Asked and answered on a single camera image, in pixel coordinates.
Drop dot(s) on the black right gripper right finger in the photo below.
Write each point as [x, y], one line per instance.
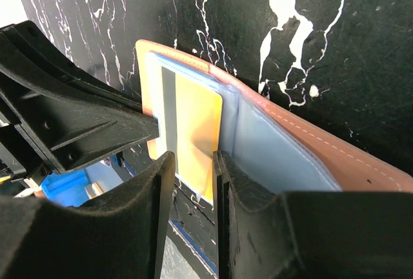
[308, 234]

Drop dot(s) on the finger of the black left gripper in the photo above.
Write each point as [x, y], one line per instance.
[56, 116]

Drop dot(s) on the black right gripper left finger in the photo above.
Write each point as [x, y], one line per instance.
[119, 234]

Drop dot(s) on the gold credit card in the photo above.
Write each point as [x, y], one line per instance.
[192, 124]

